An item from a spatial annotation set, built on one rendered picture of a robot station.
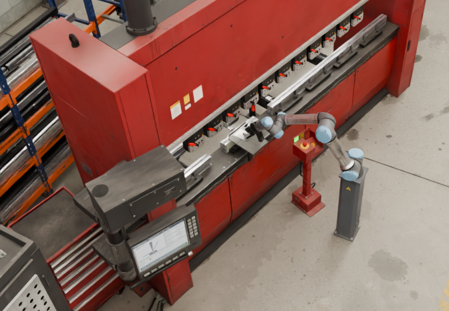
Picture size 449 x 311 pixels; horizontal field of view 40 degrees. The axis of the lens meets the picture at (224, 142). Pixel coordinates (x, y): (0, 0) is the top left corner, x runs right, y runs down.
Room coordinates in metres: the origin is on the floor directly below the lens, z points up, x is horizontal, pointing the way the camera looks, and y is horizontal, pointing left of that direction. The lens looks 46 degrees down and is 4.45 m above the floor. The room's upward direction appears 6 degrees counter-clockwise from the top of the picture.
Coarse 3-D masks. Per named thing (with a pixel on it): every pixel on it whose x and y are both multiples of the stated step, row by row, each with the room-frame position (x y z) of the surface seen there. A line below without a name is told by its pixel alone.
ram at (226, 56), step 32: (256, 0) 3.64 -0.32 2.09; (288, 0) 3.87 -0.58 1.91; (320, 0) 4.13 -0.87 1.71; (352, 0) 4.43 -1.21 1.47; (224, 32) 3.42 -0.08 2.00; (256, 32) 3.63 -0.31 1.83; (288, 32) 3.87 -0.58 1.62; (160, 64) 3.05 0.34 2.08; (192, 64) 3.22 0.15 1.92; (224, 64) 3.41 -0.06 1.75; (256, 64) 3.62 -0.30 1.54; (160, 96) 3.02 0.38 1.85; (192, 96) 3.19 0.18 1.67; (224, 96) 3.39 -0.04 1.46; (160, 128) 2.98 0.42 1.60
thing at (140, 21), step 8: (128, 0) 3.09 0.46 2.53; (136, 0) 3.09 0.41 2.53; (144, 0) 3.11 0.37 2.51; (152, 0) 3.40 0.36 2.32; (128, 8) 3.10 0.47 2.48; (136, 8) 3.09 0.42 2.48; (144, 8) 3.10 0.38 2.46; (128, 16) 3.11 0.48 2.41; (136, 16) 3.09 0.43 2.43; (144, 16) 3.09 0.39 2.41; (152, 16) 3.16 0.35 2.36; (128, 24) 3.14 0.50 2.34; (136, 24) 3.09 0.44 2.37; (144, 24) 3.09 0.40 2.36; (152, 24) 3.13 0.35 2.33; (128, 32) 3.10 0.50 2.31; (136, 32) 3.07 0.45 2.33; (144, 32) 3.07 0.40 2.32
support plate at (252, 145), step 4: (244, 128) 3.50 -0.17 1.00; (232, 136) 3.43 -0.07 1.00; (236, 136) 3.42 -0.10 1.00; (252, 136) 3.40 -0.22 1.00; (256, 136) 3.40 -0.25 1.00; (232, 140) 3.38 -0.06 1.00; (236, 140) 3.38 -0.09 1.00; (244, 140) 3.37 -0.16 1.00; (248, 140) 3.37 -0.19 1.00; (252, 140) 3.36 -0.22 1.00; (256, 140) 3.36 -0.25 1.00; (264, 140) 3.35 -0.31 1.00; (240, 144) 3.33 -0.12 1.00; (244, 144) 3.33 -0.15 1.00; (248, 144) 3.32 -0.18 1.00; (252, 144) 3.32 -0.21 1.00; (256, 144) 3.31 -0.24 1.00; (260, 144) 3.31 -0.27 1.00; (264, 144) 3.30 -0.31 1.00; (244, 148) 3.29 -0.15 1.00; (248, 148) 3.28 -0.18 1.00; (252, 148) 3.27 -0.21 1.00; (256, 148) 3.27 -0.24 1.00; (260, 148) 3.27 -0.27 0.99; (252, 152) 3.23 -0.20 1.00
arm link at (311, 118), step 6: (282, 114) 3.38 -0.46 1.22; (294, 114) 3.34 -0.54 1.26; (300, 114) 3.31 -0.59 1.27; (306, 114) 3.29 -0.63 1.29; (312, 114) 3.27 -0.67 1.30; (318, 114) 3.23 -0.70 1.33; (324, 114) 3.21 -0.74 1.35; (330, 114) 3.20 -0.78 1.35; (276, 120) 3.33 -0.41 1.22; (282, 120) 3.33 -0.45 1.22; (288, 120) 3.31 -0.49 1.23; (294, 120) 3.29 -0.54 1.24; (300, 120) 3.27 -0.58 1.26; (306, 120) 3.25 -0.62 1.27; (312, 120) 3.23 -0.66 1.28; (318, 120) 3.20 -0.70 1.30
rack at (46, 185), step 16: (48, 0) 4.88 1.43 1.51; (64, 16) 4.82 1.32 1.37; (96, 32) 4.61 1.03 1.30; (0, 80) 3.73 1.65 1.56; (32, 80) 3.95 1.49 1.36; (16, 96) 3.79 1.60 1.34; (16, 112) 3.75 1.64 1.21; (0, 144) 3.57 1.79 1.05; (32, 144) 3.76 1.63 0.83; (48, 144) 3.88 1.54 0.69; (32, 160) 3.71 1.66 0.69; (16, 176) 3.55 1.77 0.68; (0, 192) 3.39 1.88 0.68; (48, 192) 3.73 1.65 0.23
